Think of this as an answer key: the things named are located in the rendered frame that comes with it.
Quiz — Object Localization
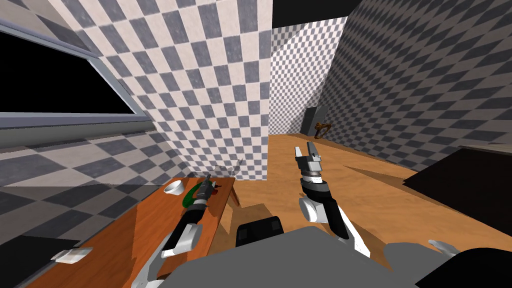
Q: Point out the white flat object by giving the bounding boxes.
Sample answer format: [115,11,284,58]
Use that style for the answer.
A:
[50,246,94,265]

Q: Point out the grey door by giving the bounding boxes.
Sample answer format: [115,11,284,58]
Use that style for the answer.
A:
[299,105,330,137]

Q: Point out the white bowl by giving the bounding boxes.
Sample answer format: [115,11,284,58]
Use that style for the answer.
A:
[163,179,185,197]

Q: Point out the grey framed window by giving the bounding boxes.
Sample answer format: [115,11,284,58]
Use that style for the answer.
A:
[0,19,152,130]

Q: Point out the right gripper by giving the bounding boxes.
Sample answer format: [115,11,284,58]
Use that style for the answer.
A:
[294,141,323,175]

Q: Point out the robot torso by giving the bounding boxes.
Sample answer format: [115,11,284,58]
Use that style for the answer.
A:
[159,215,422,288]

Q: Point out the dark cabinet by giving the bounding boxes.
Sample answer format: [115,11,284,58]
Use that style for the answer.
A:
[401,145,512,242]

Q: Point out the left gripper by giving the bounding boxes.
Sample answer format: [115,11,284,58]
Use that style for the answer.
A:
[195,173,214,201]

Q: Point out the brown wooden chair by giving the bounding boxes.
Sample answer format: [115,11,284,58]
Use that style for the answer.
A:
[313,121,333,141]

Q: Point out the brown wooden table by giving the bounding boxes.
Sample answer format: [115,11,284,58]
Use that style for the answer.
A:
[35,177,241,288]

